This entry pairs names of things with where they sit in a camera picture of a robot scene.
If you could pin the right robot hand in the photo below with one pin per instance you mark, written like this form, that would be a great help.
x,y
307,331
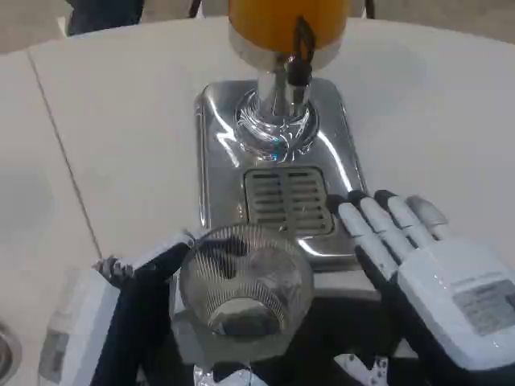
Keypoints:
x,y
450,297

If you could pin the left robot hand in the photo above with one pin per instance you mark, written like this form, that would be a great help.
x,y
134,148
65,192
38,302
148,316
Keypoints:
x,y
133,305

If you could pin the clear ribbed glass cup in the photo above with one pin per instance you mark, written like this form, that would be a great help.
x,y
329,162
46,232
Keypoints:
x,y
249,281

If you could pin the steel drip tray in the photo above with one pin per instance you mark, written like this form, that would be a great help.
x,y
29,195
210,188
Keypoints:
x,y
225,161

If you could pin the slotted drip tray grid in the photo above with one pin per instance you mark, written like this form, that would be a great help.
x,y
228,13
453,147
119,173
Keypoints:
x,y
287,201

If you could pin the black dispenser tap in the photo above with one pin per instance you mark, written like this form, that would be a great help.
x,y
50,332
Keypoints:
x,y
301,60

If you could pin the orange juice drink dispenser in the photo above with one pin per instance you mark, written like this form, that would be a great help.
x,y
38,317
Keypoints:
x,y
281,36

